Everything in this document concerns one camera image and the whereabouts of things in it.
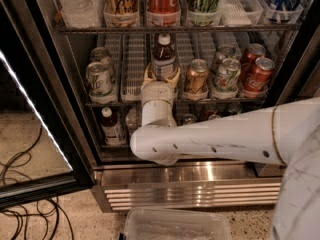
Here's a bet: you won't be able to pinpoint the rear white green can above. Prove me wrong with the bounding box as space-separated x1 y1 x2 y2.
211 45 236 74

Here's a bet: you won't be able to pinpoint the green 7up can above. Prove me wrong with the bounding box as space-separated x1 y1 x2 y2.
90 47 116 82
86 62 113 104

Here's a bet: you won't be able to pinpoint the gold soda can middle shelf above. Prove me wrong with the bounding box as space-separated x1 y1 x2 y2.
183 59 209 100

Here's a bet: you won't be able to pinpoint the clear water bottle top shelf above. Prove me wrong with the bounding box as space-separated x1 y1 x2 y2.
59 0 102 29

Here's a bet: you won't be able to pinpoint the front green 7up can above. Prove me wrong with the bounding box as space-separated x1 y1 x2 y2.
86 62 113 104

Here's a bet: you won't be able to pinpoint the rear green can bottom shelf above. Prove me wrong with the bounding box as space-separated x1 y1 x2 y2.
227 102 243 115

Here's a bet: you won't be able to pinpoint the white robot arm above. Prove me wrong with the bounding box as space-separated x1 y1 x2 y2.
130 72 320 240

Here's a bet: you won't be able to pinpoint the black cables on floor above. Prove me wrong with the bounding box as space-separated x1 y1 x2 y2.
0 123 76 240

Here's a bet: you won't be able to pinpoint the gold can top shelf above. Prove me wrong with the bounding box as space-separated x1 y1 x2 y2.
104 0 139 27

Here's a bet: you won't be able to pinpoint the gold can bottom shelf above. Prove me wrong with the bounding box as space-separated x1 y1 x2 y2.
182 113 197 125

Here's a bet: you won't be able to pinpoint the green can shelf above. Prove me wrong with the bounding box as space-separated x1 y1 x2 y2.
227 102 243 115
186 0 221 26

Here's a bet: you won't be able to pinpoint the clear water bottle shelf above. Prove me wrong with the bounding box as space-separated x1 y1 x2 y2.
59 0 102 29
125 108 142 136

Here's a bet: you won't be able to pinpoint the green can top shelf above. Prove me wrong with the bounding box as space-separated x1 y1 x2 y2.
186 0 221 26

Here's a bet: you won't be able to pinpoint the front red can bottom shelf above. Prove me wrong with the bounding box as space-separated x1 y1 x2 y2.
208 115 221 120

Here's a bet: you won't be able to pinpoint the stainless fridge base grille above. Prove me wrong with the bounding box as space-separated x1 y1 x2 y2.
91 160 285 212

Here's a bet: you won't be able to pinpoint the right glass fridge door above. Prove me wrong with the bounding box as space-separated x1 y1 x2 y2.
264 27 320 107

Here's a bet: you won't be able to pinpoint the clear water bottle bottom shelf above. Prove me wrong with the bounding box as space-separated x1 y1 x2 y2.
125 108 142 136

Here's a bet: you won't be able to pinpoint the front white green can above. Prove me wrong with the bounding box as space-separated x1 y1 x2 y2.
212 58 241 99

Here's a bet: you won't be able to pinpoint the rear green 7up can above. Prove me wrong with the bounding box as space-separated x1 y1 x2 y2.
90 47 116 82

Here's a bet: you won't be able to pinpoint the rear red cola can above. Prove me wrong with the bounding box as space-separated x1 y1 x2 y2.
240 43 266 81

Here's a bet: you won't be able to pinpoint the tea bottle blue label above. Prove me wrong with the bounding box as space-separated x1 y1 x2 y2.
150 33 178 82

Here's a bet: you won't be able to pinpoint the open glass fridge door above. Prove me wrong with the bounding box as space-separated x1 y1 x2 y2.
0 0 95 209

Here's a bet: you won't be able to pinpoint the white green can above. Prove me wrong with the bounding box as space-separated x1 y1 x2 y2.
211 45 236 74
212 58 241 99

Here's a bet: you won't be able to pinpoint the small tea bottle bottom shelf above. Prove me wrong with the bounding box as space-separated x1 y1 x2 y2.
101 107 126 146

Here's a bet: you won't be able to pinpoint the red cola can top shelf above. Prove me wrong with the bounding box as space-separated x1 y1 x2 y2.
147 0 181 26

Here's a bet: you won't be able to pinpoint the clear plastic bin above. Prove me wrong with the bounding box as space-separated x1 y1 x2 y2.
123 208 232 240

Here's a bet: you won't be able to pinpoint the rear red can bottom shelf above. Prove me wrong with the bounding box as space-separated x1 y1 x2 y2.
200 103 219 120

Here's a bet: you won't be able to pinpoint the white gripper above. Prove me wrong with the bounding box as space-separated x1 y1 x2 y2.
141 64 181 105

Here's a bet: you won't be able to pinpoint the front red cola can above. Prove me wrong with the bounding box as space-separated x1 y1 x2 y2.
242 57 275 98

